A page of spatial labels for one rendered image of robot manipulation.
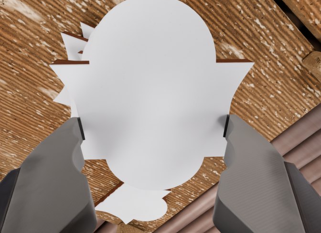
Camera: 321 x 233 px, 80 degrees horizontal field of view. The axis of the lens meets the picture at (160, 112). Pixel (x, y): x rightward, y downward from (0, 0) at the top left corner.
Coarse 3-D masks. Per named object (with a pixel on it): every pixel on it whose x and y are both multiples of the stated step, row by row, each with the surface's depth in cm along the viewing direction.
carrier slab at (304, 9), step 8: (288, 0) 19; (296, 0) 19; (304, 0) 19; (312, 0) 19; (320, 0) 19; (296, 8) 19; (304, 8) 19; (312, 8) 19; (320, 8) 19; (304, 16) 19; (312, 16) 19; (320, 16) 19; (304, 24) 21; (312, 24) 20; (320, 24) 20; (312, 32) 21; (320, 32) 20; (320, 40) 21
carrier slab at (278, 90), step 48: (0, 0) 18; (48, 0) 18; (96, 0) 18; (192, 0) 18; (240, 0) 18; (0, 48) 20; (48, 48) 20; (240, 48) 21; (288, 48) 21; (0, 96) 23; (48, 96) 23; (240, 96) 24; (288, 96) 24; (0, 144) 26; (96, 192) 32; (192, 192) 32
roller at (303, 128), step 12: (312, 108) 28; (300, 120) 29; (312, 120) 28; (288, 132) 30; (300, 132) 29; (312, 132) 29; (276, 144) 30; (288, 144) 30; (204, 192) 37; (216, 192) 36; (192, 204) 38; (204, 204) 37; (180, 216) 40; (192, 216) 39; (168, 228) 41; (180, 228) 41
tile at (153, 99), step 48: (144, 0) 10; (96, 48) 10; (144, 48) 11; (192, 48) 11; (96, 96) 12; (144, 96) 12; (192, 96) 12; (96, 144) 13; (144, 144) 14; (192, 144) 14
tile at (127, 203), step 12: (108, 192) 31; (120, 192) 30; (132, 192) 30; (144, 192) 30; (156, 192) 30; (168, 192) 30; (96, 204) 32; (108, 204) 32; (120, 204) 32; (132, 204) 32; (144, 204) 32; (156, 204) 32; (120, 216) 33; (132, 216) 33; (144, 216) 34; (156, 216) 34
